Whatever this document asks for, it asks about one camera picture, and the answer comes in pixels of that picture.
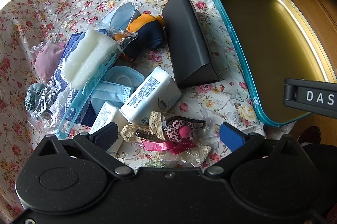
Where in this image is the small white tissue packet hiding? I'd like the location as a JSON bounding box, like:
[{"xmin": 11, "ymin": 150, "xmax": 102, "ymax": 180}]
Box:
[{"xmin": 89, "ymin": 100, "xmax": 130, "ymax": 154}]

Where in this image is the blue surgical masks pile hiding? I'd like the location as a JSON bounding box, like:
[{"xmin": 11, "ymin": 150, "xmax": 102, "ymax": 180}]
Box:
[{"xmin": 91, "ymin": 66, "xmax": 144, "ymax": 115}]

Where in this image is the cream lace doily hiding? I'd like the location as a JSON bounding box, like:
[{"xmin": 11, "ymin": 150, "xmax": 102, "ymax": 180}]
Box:
[{"xmin": 120, "ymin": 111, "xmax": 211, "ymax": 165}]

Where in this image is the pink leopard hair clip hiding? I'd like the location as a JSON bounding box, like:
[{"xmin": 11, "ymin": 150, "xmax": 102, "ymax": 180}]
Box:
[{"xmin": 135, "ymin": 116, "xmax": 206, "ymax": 155}]

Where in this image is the blue Tempo tissue pack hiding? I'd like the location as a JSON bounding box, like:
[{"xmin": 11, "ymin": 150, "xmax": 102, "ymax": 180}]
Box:
[{"xmin": 48, "ymin": 33, "xmax": 96, "ymax": 127}]

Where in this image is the large white tissue packet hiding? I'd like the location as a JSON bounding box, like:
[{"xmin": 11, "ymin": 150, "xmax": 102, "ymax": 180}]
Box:
[{"xmin": 120, "ymin": 67, "xmax": 182, "ymax": 126}]

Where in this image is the white sponge brush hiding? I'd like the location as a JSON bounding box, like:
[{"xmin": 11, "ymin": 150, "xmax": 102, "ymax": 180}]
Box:
[{"xmin": 55, "ymin": 29, "xmax": 123, "ymax": 139}]

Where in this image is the pink drawstring pouch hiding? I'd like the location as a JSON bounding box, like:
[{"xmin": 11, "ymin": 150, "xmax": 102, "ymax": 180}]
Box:
[{"xmin": 35, "ymin": 43, "xmax": 64, "ymax": 82}]

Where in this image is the orange navy fabric pouch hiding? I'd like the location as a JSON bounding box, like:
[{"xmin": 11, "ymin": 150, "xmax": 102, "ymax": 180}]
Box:
[{"xmin": 114, "ymin": 13, "xmax": 166, "ymax": 62}]

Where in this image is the blue face mask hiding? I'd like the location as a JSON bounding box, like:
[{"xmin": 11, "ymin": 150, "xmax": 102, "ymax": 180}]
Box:
[{"xmin": 102, "ymin": 2, "xmax": 140, "ymax": 31}]

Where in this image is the teal gold metal tin tray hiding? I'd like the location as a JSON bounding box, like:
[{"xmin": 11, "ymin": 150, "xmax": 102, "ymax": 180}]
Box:
[{"xmin": 215, "ymin": 0, "xmax": 336, "ymax": 127}]

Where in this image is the teal fabric scrunchie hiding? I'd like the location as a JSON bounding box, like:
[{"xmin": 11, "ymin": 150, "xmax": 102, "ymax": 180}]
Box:
[{"xmin": 24, "ymin": 82, "xmax": 47, "ymax": 114}]

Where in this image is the black triangular glasses case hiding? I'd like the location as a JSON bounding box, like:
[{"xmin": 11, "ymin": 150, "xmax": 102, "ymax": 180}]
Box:
[{"xmin": 162, "ymin": 0, "xmax": 220, "ymax": 89}]

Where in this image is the floral tablecloth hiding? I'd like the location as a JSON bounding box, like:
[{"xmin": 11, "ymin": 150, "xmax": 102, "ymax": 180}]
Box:
[{"xmin": 1, "ymin": 0, "xmax": 292, "ymax": 222}]

